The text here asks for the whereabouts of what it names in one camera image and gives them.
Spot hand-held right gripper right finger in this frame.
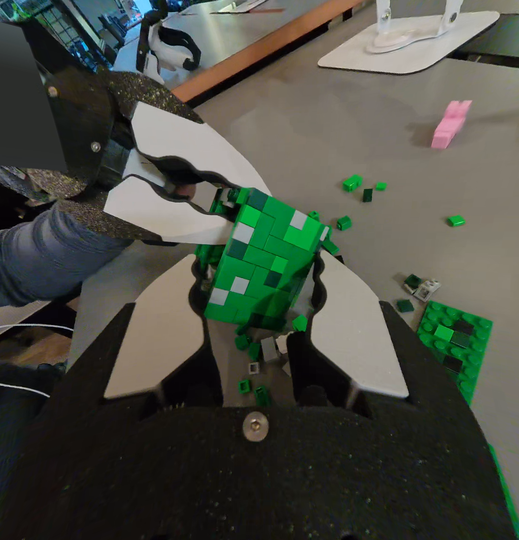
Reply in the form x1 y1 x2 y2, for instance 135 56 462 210
287 252 410 401

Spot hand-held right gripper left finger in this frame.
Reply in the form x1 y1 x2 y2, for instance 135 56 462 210
103 254 223 401

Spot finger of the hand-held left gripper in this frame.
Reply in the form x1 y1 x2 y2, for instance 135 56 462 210
103 174 240 246
130 101 273 197

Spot green mosaic brick cube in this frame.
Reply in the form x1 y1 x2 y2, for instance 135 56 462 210
194 187 341 336

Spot person's left forearm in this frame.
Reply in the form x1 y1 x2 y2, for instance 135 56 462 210
0 206 134 309

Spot grey desk with wooden edge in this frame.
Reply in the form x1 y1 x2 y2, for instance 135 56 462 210
112 0 365 104

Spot small white grey brick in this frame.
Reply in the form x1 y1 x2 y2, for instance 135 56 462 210
412 279 442 302

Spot black and white device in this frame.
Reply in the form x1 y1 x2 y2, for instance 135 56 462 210
136 8 202 85

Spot green studded brick plate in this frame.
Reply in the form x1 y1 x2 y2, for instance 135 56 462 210
416 300 494 406

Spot loose small green bricks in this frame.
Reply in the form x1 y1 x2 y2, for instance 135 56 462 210
234 174 467 408

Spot pink toy pig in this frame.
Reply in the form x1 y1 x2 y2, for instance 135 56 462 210
431 100 473 149

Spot white booklet stand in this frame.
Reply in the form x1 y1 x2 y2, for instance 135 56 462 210
318 0 501 76

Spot white cable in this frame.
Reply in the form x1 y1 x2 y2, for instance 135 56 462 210
0 323 75 399

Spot black desk cable cover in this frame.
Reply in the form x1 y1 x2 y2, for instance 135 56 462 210
449 13 519 70

